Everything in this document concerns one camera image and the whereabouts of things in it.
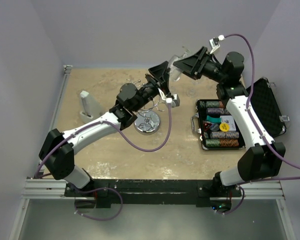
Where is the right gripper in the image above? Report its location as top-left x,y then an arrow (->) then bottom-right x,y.
174,46 -> 227,84

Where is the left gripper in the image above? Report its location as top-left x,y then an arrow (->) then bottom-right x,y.
132,61 -> 171,113

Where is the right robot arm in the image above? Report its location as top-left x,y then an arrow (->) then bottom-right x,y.
173,47 -> 286,197

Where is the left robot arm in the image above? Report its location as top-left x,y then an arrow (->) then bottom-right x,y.
38,61 -> 173,196

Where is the chrome wine glass rack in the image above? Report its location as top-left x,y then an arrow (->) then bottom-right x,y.
117,82 -> 159,132

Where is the black poker chip case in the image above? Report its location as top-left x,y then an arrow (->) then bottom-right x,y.
195,77 -> 290,151

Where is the yellow round dealer button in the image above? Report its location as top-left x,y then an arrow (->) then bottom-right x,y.
219,122 -> 230,132

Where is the white charging stand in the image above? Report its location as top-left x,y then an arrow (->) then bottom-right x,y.
79,90 -> 105,124

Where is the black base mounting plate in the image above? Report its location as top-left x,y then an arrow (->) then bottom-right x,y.
64,179 -> 242,209

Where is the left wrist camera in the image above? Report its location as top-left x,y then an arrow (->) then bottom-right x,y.
165,93 -> 180,108

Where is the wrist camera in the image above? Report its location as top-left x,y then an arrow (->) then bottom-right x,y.
209,37 -> 220,55
165,93 -> 180,108

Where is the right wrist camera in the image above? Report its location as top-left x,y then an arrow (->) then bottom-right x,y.
209,37 -> 220,55

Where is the aluminium rail frame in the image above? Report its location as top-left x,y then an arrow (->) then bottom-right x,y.
21,64 -> 287,201

